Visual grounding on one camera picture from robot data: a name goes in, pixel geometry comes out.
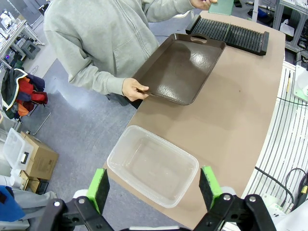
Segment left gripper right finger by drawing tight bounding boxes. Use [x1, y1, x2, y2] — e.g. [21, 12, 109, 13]
[192, 165, 275, 231]

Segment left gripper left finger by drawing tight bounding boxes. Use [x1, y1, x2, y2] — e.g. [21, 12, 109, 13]
[36, 168, 114, 231]

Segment dark brown serving tray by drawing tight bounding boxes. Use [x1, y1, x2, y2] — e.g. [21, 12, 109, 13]
[131, 33, 227, 106]

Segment green PCB board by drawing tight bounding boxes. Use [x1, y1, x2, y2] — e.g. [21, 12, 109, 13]
[208, 0, 234, 15]

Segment white slatted robot base table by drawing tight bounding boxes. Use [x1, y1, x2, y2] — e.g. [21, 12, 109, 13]
[240, 60, 308, 231]

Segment person's left forearm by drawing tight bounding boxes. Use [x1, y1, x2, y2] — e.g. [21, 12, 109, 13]
[141, 0, 195, 24]

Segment person's right forearm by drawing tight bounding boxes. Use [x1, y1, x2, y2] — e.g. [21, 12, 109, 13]
[68, 62, 127, 96]

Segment person's right hand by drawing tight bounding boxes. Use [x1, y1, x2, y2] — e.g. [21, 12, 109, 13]
[122, 77, 150, 102]

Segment person's left hand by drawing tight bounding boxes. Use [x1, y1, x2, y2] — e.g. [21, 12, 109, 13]
[189, 0, 218, 11]

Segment clear plastic box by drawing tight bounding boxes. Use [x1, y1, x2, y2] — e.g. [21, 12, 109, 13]
[107, 125, 200, 209]

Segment large brown cardboard box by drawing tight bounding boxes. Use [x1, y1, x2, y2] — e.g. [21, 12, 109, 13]
[20, 131, 60, 180]

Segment white cylinder device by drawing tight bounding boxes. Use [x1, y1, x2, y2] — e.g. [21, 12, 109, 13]
[0, 168, 24, 191]

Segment clear lidded storage box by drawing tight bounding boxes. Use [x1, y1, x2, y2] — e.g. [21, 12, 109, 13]
[2, 127, 34, 171]

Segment chair piled with clothes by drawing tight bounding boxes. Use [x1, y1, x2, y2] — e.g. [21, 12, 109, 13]
[1, 68, 52, 135]

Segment white mounting plate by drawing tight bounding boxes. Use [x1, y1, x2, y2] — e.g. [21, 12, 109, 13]
[293, 64, 308, 100]

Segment person in grey hoodie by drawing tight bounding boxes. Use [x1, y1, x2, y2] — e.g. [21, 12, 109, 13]
[43, 0, 205, 110]

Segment black slotted PCB rack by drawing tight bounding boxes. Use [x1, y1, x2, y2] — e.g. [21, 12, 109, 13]
[185, 14, 270, 56]

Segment grey background workbench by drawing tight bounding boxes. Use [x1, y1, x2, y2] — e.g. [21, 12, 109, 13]
[0, 19, 46, 63]

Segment black floor cable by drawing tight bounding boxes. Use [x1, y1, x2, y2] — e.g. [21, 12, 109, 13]
[254, 166, 308, 212]

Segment aluminium frame structure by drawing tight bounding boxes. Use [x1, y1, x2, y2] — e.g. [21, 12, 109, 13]
[273, 0, 308, 52]

